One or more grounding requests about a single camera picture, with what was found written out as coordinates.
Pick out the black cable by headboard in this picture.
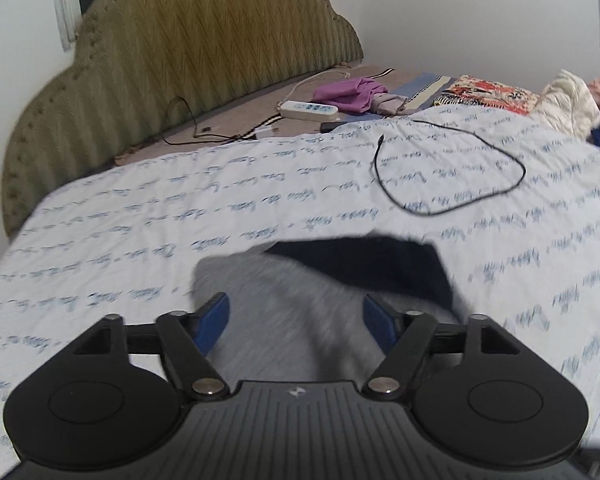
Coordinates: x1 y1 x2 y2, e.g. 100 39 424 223
162 95 262 144

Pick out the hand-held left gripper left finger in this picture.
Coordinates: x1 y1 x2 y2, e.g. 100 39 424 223
73 292 231 402

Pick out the black cable on sheet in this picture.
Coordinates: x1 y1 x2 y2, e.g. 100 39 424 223
373 118 527 217

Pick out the grey cloth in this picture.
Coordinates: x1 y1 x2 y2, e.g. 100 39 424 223
369 92 412 117

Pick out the floral printed cloth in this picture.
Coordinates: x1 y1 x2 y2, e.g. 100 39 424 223
432 74 541 114

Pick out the brown mattress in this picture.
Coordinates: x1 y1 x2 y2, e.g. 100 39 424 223
112 63 462 167

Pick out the white script-printed bed sheet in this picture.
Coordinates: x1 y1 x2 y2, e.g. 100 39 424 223
0 107 600 480

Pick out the grey sweater with navy sleeves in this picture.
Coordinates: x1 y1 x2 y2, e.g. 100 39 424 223
192 232 465 387

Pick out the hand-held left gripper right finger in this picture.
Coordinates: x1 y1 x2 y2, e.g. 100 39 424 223
363 293 522 402

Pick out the purple cloth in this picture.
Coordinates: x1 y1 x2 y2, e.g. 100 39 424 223
312 77 389 114

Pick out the window frame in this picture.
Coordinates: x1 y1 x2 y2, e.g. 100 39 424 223
49 0 89 52

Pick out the olive padded headboard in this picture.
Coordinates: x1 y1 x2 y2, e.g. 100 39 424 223
0 0 365 239

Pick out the cream cloth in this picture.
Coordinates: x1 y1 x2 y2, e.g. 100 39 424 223
534 68 600 142

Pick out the blue striped cloth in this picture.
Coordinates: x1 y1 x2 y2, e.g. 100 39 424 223
389 72 452 112

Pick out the white power strip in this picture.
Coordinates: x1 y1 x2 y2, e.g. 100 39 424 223
278 100 340 121

